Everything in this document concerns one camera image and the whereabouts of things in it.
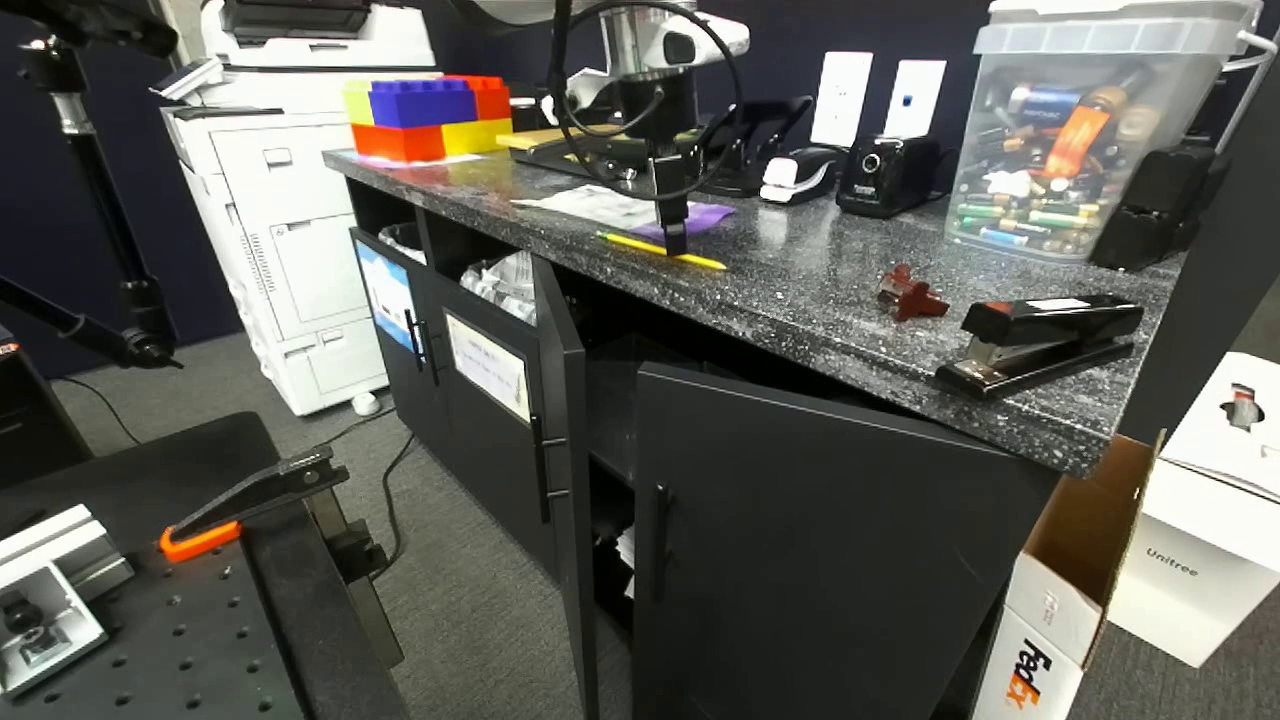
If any yellow notepad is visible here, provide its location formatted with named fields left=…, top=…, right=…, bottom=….
left=496, top=126, right=593, bottom=152

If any black hole punch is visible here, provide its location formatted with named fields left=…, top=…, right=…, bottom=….
left=698, top=96, right=817, bottom=199

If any red staple remover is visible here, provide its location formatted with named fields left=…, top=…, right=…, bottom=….
left=877, top=262, right=952, bottom=324

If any black electric pencil sharpener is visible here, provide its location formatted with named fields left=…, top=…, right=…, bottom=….
left=836, top=134, right=942, bottom=219

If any black paper trimmer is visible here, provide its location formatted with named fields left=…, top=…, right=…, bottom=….
left=520, top=130, right=663, bottom=184

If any clear plastic tub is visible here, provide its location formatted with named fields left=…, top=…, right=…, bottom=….
left=944, top=0, right=1265, bottom=264

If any white wall plate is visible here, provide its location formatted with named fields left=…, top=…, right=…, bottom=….
left=809, top=51, right=875, bottom=149
left=884, top=59, right=948, bottom=140

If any heap of batteries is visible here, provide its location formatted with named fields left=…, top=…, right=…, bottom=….
left=950, top=64, right=1163, bottom=257

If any black stapler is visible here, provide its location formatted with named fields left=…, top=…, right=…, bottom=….
left=933, top=294, right=1146, bottom=402

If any bin with plastic liner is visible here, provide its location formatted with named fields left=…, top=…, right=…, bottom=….
left=377, top=221, right=430, bottom=267
left=459, top=249, right=539, bottom=328

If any white paper sheet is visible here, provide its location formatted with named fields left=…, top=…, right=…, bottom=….
left=511, top=184, right=662, bottom=232

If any open white cardboard box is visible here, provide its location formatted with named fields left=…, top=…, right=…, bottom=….
left=970, top=429, right=1168, bottom=720

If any black cabinet door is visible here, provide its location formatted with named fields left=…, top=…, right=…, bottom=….
left=631, top=361, right=1062, bottom=720
left=428, top=288, right=548, bottom=561
left=349, top=227, right=453, bottom=453
left=529, top=254, right=603, bottom=720

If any red toy brick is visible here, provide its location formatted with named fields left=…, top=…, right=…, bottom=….
left=445, top=74, right=512, bottom=124

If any black clamp with orange grip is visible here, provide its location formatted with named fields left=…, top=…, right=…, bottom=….
left=158, top=444, right=352, bottom=564

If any yellow pencil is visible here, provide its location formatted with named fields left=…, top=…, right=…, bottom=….
left=596, top=231, right=729, bottom=272

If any yellow toy brick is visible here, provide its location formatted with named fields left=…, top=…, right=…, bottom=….
left=440, top=117, right=514, bottom=158

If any orange toy brick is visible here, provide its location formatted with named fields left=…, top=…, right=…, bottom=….
left=351, top=121, right=449, bottom=165

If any aluminium bracket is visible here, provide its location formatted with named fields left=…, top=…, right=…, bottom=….
left=0, top=503, right=136, bottom=698

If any black case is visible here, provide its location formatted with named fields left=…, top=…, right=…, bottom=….
left=0, top=323, right=97, bottom=492

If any black cable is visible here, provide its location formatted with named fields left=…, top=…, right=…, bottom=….
left=53, top=374, right=143, bottom=448
left=322, top=403, right=418, bottom=583

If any white office printer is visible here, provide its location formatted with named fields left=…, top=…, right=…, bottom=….
left=150, top=0, right=442, bottom=418

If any blue toy brick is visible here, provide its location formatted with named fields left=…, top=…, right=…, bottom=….
left=367, top=79, right=480, bottom=130

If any purple paper sheet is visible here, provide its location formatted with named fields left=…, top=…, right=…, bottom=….
left=630, top=200, right=737, bottom=244

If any white carton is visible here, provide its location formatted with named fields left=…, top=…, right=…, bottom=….
left=1107, top=351, right=1280, bottom=670

